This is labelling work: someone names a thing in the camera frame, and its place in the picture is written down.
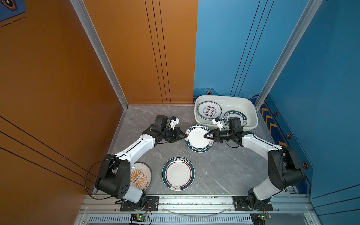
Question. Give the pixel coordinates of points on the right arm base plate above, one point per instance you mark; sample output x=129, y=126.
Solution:
x=239, y=203

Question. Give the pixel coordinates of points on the right circuit board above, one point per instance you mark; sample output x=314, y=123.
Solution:
x=264, y=216

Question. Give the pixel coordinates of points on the large green red plate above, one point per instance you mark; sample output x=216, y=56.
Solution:
x=178, y=174

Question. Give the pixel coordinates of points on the left circuit board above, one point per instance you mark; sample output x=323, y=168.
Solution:
x=139, y=219

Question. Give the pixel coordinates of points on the aluminium front rail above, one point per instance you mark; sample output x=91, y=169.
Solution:
x=212, y=209

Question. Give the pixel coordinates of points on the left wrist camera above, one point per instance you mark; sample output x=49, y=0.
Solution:
x=166, y=122

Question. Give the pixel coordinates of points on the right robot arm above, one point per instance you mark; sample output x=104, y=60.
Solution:
x=284, y=167

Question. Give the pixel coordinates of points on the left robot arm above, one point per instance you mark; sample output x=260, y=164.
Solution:
x=114, y=174

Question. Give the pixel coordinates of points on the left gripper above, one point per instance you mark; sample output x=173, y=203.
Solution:
x=176, y=132

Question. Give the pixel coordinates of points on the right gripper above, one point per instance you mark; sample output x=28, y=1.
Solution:
x=216, y=135

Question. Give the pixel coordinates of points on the circuit board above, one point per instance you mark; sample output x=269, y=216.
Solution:
x=264, y=216
x=139, y=219

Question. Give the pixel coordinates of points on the green lettered plate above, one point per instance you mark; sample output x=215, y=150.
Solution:
x=195, y=139
x=233, y=113

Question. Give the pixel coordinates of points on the coin pattern plate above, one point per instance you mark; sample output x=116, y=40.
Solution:
x=209, y=110

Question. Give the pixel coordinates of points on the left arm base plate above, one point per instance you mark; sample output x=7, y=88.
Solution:
x=151, y=203

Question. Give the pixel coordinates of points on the orange sunburst plate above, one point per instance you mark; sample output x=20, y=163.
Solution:
x=141, y=176

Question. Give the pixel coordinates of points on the white plastic bin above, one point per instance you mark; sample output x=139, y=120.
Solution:
x=229, y=103

